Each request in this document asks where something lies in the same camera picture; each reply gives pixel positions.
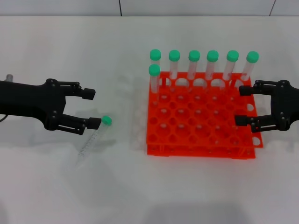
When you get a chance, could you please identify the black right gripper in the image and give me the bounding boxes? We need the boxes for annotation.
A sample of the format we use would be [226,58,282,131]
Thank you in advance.
[234,79,299,133]

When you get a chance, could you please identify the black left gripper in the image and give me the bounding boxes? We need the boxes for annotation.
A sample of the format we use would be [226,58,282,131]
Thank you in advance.
[0,78,102,136]

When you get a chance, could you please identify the clear green-capped test tube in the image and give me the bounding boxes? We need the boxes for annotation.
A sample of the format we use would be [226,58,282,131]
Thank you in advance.
[169,49,181,91]
[76,115,113,168]
[222,50,240,91]
[205,50,220,92]
[239,51,260,90]
[149,49,162,70]
[149,63,161,105]
[188,49,201,92]

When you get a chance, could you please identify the orange test tube rack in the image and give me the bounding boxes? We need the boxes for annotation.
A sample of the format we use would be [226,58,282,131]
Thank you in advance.
[146,71,264,160]

